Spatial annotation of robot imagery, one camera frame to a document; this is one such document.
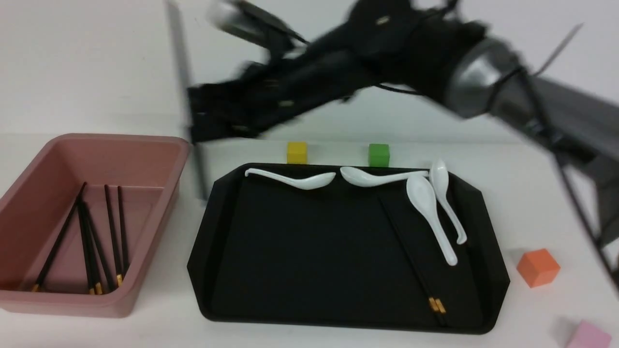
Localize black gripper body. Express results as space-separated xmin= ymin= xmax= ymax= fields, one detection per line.
xmin=187 ymin=48 xmax=383 ymax=143

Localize black chopstick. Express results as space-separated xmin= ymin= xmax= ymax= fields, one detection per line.
xmin=104 ymin=185 xmax=122 ymax=287
xmin=81 ymin=201 xmax=104 ymax=295
xmin=30 ymin=181 xmax=87 ymax=292
xmin=117 ymin=186 xmax=130 ymax=278
xmin=166 ymin=0 xmax=209 ymax=202
xmin=77 ymin=198 xmax=96 ymax=295

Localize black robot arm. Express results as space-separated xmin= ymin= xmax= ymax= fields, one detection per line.
xmin=186 ymin=0 xmax=619 ymax=247

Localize green cube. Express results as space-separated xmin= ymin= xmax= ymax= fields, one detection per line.
xmin=368 ymin=143 xmax=390 ymax=168

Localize yellow cube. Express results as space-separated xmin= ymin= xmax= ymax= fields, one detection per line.
xmin=286 ymin=142 xmax=308 ymax=164

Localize white spoon centre top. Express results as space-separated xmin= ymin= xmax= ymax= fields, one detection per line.
xmin=340 ymin=167 xmax=429 ymax=188

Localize white spoon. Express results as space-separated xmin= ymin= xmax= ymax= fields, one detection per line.
xmin=428 ymin=159 xmax=467 ymax=245
xmin=340 ymin=167 xmax=429 ymax=188
xmin=405 ymin=173 xmax=458 ymax=266
xmin=245 ymin=168 xmax=336 ymax=191

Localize white spoon far left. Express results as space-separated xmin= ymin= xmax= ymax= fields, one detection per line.
xmin=245 ymin=168 xmax=336 ymax=191

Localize white spoon front right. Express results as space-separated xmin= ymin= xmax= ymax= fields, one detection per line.
xmin=405 ymin=173 xmax=458 ymax=266

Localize white spoon far right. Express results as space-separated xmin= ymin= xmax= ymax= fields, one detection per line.
xmin=428 ymin=159 xmax=467 ymax=245

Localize black plastic tray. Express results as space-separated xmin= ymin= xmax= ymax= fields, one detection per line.
xmin=187 ymin=163 xmax=510 ymax=334

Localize orange cube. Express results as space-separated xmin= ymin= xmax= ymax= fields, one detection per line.
xmin=516 ymin=248 xmax=561 ymax=288

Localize pink plastic bin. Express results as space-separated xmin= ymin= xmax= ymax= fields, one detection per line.
xmin=0 ymin=134 xmax=189 ymax=318

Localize pink cube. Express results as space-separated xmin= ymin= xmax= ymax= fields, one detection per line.
xmin=563 ymin=320 xmax=612 ymax=348

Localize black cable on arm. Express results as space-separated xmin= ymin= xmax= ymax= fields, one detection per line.
xmin=517 ymin=68 xmax=619 ymax=295

